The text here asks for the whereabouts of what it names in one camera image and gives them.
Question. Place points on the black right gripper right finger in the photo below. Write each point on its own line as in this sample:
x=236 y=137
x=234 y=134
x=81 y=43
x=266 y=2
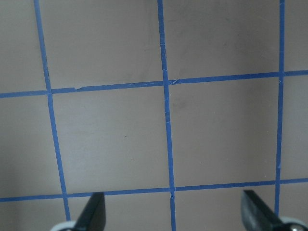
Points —
x=257 y=216

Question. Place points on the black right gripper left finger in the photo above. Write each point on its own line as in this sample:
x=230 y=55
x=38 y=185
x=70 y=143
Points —
x=93 y=216

